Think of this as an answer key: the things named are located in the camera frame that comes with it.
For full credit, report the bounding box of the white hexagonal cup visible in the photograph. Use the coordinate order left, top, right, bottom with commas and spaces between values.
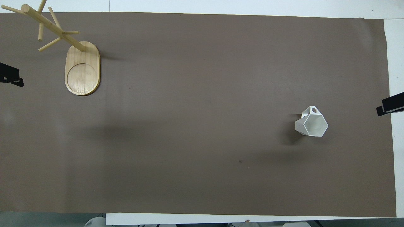
295, 106, 329, 137

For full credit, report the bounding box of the wooden cup rack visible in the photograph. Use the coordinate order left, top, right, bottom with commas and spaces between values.
1, 0, 101, 96

